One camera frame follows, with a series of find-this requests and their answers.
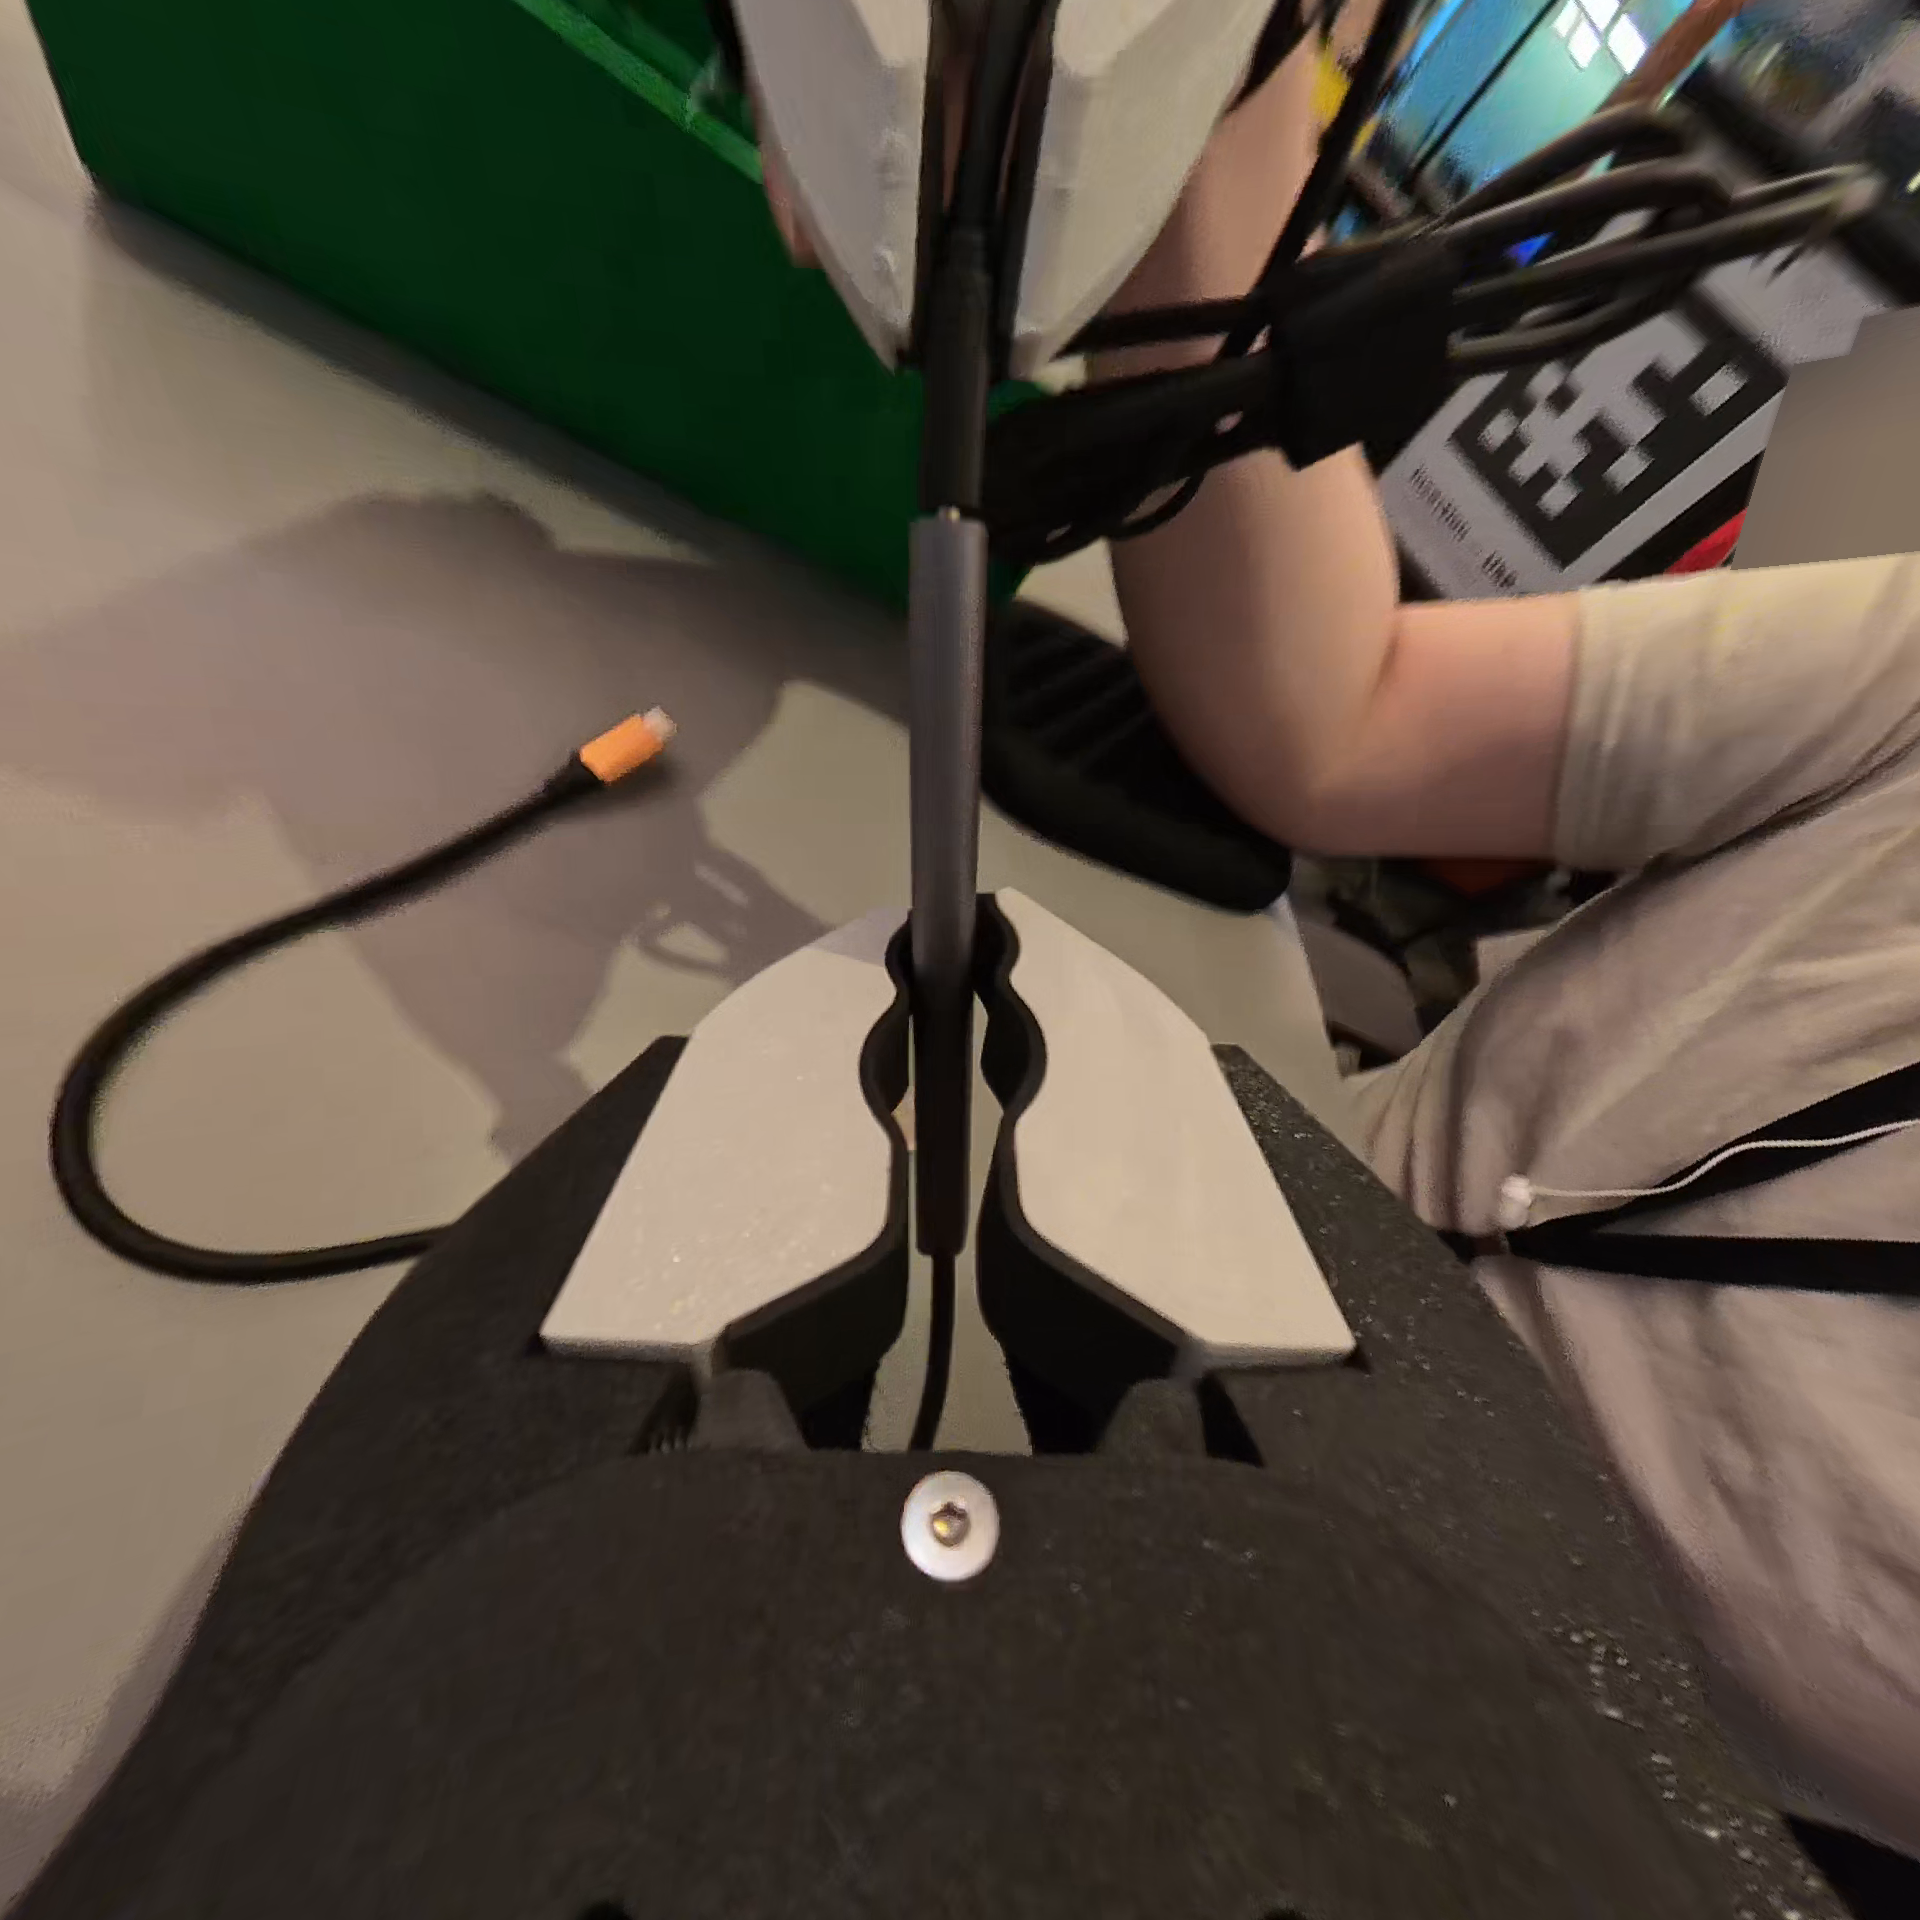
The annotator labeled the green plastic bin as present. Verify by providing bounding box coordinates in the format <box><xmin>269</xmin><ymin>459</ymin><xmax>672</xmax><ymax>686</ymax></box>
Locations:
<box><xmin>27</xmin><ymin>0</ymin><xmax>1041</xmax><ymax>606</ymax></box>

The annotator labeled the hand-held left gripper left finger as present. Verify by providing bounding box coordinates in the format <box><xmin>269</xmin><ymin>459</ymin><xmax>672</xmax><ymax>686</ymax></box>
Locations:
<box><xmin>539</xmin><ymin>900</ymin><xmax>917</xmax><ymax>1368</ymax></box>

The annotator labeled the black cable with orange plugs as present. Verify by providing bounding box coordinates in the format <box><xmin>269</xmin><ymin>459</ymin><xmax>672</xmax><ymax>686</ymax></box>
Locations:
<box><xmin>49</xmin><ymin>704</ymin><xmax>681</xmax><ymax>1286</ymax></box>

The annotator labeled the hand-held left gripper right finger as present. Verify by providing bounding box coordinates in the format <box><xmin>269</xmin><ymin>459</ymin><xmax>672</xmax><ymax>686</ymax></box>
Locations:
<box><xmin>977</xmin><ymin>887</ymin><xmax>1360</xmax><ymax>1368</ymax></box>

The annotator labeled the computer monitor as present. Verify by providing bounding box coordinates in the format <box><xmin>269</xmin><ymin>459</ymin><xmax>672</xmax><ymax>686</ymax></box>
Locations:
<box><xmin>1353</xmin><ymin>0</ymin><xmax>1701</xmax><ymax>214</ymax></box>

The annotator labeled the person's right forearm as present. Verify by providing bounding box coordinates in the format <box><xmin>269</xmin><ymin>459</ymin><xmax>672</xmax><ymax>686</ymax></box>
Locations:
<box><xmin>1106</xmin><ymin>59</ymin><xmax>1580</xmax><ymax>869</ymax></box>

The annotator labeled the dark grey usb hub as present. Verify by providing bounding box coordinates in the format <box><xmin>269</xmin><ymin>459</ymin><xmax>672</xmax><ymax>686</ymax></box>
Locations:
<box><xmin>904</xmin><ymin>507</ymin><xmax>994</xmax><ymax>1264</ymax></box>

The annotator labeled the black lanyard strap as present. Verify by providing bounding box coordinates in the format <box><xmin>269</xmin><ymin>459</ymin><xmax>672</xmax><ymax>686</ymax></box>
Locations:
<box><xmin>1437</xmin><ymin>1062</ymin><xmax>1920</xmax><ymax>1301</ymax></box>

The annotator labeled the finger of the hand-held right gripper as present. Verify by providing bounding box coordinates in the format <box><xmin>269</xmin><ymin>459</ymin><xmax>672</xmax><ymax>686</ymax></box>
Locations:
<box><xmin>1008</xmin><ymin>0</ymin><xmax>1279</xmax><ymax>379</ymax></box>
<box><xmin>736</xmin><ymin>0</ymin><xmax>936</xmax><ymax>372</ymax></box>

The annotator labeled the black mesh armrest pad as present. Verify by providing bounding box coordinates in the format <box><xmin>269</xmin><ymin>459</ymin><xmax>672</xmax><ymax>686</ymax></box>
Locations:
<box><xmin>979</xmin><ymin>597</ymin><xmax>1296</xmax><ymax>914</ymax></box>

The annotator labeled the white cord with stopper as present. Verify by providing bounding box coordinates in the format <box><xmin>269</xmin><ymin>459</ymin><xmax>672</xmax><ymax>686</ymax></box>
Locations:
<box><xmin>1497</xmin><ymin>1112</ymin><xmax>1920</xmax><ymax>1228</ymax></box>

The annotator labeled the white printed tag board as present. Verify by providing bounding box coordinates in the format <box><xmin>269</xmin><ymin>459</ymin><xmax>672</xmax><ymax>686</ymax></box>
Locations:
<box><xmin>1376</xmin><ymin>277</ymin><xmax>1796</xmax><ymax>606</ymax></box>

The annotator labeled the person in beige shirt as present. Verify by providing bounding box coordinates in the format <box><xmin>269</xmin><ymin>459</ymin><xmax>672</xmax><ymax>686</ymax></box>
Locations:
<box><xmin>1341</xmin><ymin>550</ymin><xmax>1920</xmax><ymax>1869</ymax></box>

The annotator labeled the thick black cable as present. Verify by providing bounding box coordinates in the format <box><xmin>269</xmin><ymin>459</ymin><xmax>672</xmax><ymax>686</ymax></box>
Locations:
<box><xmin>900</xmin><ymin>0</ymin><xmax>1895</xmax><ymax>559</ymax></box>

